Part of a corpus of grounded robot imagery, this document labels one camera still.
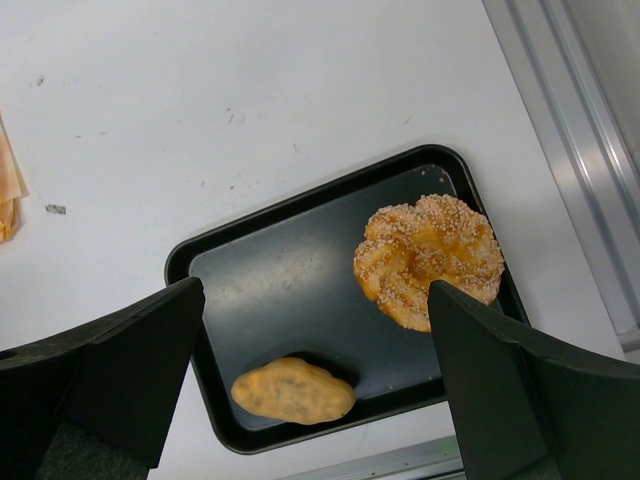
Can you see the aluminium corner rail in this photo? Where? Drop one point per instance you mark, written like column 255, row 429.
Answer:
column 583, row 146

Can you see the black tray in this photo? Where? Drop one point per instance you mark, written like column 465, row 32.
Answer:
column 279, row 283

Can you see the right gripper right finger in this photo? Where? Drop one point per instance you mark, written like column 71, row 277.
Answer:
column 526, row 405

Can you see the oval flat bread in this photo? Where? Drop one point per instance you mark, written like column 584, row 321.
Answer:
column 292, row 390

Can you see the tall sugared pastry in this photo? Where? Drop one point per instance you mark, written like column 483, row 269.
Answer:
column 407, row 247

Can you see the yellow checkered cloth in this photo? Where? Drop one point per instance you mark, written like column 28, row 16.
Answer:
column 13, row 189

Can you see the aluminium front rail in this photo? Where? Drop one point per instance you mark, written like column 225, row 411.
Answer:
column 437, row 459

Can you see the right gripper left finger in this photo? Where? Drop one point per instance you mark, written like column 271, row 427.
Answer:
column 97, row 401

